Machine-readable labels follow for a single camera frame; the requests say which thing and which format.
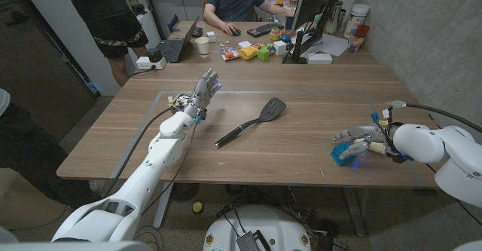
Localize white paper sheets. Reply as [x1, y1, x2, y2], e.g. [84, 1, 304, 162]
[300, 32, 349, 58]

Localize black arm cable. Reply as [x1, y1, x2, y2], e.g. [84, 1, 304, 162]
[386, 99, 482, 133]
[103, 106, 172, 199]

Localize white labelled canister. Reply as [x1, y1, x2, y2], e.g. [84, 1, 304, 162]
[343, 3, 371, 39]

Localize colourful wrist circuit board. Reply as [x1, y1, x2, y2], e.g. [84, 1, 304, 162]
[167, 93, 191, 115]

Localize yellow cylinder container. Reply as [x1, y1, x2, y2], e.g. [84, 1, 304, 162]
[239, 44, 264, 61]

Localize standing person in black shorts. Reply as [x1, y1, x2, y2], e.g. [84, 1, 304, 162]
[62, 0, 150, 87]

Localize white paper cup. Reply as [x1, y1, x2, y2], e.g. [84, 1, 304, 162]
[194, 36, 210, 59]

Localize black slotted spatula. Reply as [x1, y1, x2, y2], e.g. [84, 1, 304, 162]
[214, 96, 287, 149]

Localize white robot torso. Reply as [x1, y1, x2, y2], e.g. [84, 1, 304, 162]
[0, 226, 151, 251]

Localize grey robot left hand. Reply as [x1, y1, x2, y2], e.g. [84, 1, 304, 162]
[183, 68, 222, 118]

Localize seated person in dark shirt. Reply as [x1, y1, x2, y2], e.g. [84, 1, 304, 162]
[202, 0, 295, 36]

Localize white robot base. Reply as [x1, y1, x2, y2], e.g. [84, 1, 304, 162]
[202, 204, 313, 251]

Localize black keyboard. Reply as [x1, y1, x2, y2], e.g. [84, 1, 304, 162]
[246, 21, 284, 38]

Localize blue chair back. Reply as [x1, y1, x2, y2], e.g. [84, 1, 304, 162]
[167, 14, 181, 33]

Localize orange snack packet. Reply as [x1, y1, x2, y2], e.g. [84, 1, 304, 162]
[219, 46, 241, 62]

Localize person in black trousers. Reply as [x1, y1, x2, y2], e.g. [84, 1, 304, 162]
[0, 87, 106, 210]

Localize black computer monitor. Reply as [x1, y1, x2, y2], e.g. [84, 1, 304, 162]
[291, 0, 338, 32]

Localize white shelf unit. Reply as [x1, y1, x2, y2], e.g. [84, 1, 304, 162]
[119, 0, 162, 52]

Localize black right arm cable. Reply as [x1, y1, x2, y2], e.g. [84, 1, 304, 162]
[386, 99, 482, 133]

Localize black round floor fan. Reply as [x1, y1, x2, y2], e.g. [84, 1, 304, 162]
[169, 182, 201, 202]

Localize black laptop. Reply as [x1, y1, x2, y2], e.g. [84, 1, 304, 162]
[156, 15, 200, 64]

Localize large white cube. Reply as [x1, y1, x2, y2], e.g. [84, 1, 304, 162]
[273, 39, 288, 57]

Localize blue cube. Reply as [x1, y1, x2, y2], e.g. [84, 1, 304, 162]
[331, 141, 358, 167]

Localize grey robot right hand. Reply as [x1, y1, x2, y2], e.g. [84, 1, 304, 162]
[333, 124, 395, 161]

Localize white table leg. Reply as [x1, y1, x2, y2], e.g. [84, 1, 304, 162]
[152, 182, 174, 229]
[344, 187, 368, 238]

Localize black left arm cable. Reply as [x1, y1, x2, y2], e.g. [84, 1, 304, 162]
[103, 106, 172, 199]

